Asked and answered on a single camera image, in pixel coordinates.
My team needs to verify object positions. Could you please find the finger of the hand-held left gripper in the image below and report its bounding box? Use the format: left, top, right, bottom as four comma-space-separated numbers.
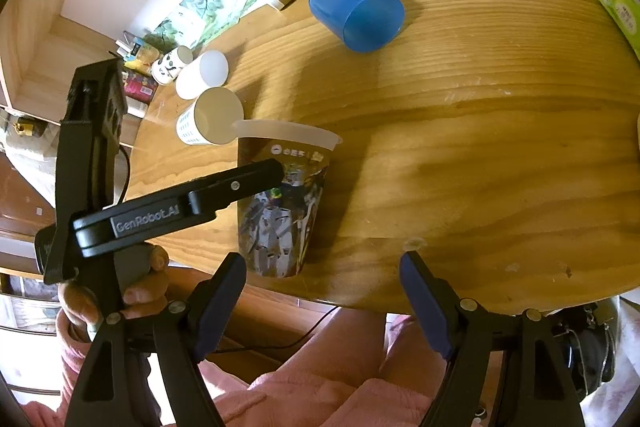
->
187, 158, 285, 218

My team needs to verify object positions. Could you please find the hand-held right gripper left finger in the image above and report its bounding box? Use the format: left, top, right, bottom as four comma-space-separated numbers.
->
64, 251, 247, 427

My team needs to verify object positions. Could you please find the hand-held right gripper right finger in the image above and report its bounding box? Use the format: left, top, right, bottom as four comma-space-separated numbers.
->
399, 251, 586, 427

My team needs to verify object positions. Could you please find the robot print paper cup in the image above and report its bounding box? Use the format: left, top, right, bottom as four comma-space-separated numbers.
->
234, 119, 345, 279

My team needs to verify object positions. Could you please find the person's left forearm pink sleeve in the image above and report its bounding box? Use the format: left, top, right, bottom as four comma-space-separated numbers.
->
20, 309, 101, 427

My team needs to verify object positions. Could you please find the white dotted cup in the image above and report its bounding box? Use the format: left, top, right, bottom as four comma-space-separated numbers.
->
176, 88, 244, 146

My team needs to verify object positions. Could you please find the plain white cup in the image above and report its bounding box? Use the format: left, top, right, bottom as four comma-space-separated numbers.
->
175, 50, 230, 100

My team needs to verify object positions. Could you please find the white panda face cup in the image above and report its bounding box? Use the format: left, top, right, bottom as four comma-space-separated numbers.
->
151, 46, 195, 86

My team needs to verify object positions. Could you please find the blue plastic cup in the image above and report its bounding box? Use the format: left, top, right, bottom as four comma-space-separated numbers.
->
308, 0, 405, 54

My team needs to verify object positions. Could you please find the person's left hand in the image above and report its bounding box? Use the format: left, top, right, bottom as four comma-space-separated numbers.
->
56, 245, 171, 343

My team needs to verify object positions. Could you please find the magenta snack packet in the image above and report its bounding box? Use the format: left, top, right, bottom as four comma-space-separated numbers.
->
122, 72, 159, 104

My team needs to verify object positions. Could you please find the yellow snack packet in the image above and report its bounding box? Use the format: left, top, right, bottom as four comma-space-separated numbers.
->
122, 42, 162, 74

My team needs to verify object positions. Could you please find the person's pink fleece clothing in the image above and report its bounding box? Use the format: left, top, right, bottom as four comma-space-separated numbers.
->
192, 307, 453, 427

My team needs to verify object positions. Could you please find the black bag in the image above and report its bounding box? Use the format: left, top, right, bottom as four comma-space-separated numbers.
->
550, 301, 619, 404

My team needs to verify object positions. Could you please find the green tissue box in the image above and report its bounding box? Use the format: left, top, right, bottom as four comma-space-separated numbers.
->
595, 0, 640, 58

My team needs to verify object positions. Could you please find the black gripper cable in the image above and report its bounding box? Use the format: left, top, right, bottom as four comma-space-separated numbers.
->
116, 146, 132, 208

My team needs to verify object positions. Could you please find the black floor cable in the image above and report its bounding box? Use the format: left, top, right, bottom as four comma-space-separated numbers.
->
219, 304, 342, 354

